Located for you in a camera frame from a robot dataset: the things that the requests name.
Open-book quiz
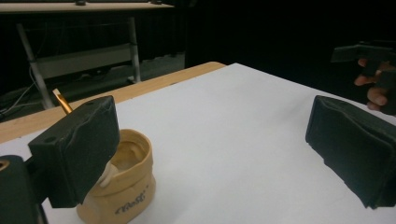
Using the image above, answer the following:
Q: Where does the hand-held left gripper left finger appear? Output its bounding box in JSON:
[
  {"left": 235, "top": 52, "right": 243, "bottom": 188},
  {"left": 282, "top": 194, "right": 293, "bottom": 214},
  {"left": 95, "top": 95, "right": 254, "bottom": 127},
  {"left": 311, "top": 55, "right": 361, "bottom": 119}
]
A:
[{"left": 27, "top": 95, "right": 121, "bottom": 209}]

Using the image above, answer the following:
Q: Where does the black pencil with gold end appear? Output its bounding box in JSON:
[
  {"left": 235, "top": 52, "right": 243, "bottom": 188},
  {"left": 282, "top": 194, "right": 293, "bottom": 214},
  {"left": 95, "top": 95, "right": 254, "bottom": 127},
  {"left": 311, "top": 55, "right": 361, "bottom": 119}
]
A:
[{"left": 51, "top": 88, "right": 75, "bottom": 115}]

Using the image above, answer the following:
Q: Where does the white metal frame desk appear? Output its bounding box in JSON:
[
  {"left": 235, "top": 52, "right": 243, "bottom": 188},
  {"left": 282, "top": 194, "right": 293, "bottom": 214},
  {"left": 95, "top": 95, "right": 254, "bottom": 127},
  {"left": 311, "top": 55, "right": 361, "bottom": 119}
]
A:
[{"left": 0, "top": 0, "right": 176, "bottom": 110}]

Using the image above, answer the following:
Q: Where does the bundle of light cables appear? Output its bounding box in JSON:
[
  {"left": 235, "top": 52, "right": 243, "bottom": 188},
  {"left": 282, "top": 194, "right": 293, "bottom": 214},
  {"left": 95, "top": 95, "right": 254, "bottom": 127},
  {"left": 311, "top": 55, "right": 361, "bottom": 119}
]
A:
[{"left": 0, "top": 64, "right": 40, "bottom": 120}]

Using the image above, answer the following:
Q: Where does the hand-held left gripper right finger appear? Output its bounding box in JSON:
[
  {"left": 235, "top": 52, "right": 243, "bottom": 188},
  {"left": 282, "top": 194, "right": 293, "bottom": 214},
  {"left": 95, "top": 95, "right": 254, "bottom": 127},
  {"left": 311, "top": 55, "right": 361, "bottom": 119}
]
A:
[{"left": 304, "top": 94, "right": 396, "bottom": 210}]

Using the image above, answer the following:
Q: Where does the tan pen holder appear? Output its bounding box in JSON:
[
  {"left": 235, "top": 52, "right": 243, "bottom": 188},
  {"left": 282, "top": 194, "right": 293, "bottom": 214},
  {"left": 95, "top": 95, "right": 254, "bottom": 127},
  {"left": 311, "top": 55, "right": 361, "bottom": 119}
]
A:
[{"left": 76, "top": 128, "right": 157, "bottom": 224}]

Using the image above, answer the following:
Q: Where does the white board sheet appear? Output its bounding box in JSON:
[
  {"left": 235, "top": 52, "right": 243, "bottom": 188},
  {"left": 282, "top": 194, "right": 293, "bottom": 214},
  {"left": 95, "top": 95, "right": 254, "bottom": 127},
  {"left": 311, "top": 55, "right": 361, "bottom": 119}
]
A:
[{"left": 0, "top": 63, "right": 396, "bottom": 224}]

